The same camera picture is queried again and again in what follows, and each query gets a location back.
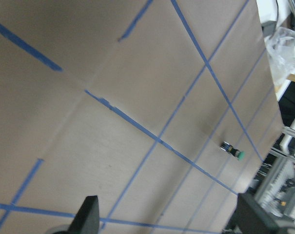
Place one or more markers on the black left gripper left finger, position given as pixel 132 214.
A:
pixel 86 220

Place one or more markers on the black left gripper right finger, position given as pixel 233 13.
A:
pixel 252 219

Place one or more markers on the green push button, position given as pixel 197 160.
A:
pixel 230 149

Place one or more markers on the brown paper table cover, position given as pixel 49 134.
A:
pixel 130 100

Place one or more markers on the clear plastic bag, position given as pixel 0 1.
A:
pixel 281 52

